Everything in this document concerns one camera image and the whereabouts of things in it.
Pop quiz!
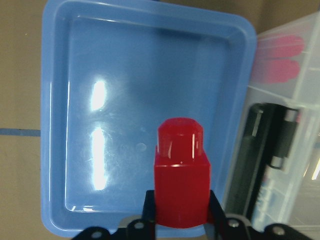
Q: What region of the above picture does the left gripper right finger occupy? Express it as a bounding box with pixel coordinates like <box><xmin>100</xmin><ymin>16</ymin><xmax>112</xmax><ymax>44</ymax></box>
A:
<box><xmin>208</xmin><ymin>191</ymin><xmax>310</xmax><ymax>240</ymax></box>

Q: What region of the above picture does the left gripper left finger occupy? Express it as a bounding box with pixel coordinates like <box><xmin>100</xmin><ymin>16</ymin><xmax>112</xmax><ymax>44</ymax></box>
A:
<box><xmin>73</xmin><ymin>190</ymin><xmax>157</xmax><ymax>240</ymax></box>

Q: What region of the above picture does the red block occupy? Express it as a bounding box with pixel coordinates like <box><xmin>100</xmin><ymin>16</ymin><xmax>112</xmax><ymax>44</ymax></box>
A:
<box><xmin>251</xmin><ymin>59</ymin><xmax>300</xmax><ymax>84</ymax></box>
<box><xmin>255</xmin><ymin>34</ymin><xmax>305</xmax><ymax>59</ymax></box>
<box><xmin>154</xmin><ymin>117</ymin><xmax>211</xmax><ymax>229</ymax></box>

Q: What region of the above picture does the clear plastic storage box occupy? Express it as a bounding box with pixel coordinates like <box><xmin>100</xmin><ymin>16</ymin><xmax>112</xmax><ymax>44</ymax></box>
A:
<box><xmin>222</xmin><ymin>12</ymin><xmax>320</xmax><ymax>240</ymax></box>

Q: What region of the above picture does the blue plastic tray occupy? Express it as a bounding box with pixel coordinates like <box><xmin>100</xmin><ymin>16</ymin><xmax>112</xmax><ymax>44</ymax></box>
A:
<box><xmin>40</xmin><ymin>0</ymin><xmax>257</xmax><ymax>238</ymax></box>

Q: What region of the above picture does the black box latch handle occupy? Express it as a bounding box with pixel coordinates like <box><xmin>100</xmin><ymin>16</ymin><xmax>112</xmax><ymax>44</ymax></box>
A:
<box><xmin>225</xmin><ymin>103</ymin><xmax>299</xmax><ymax>219</ymax></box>

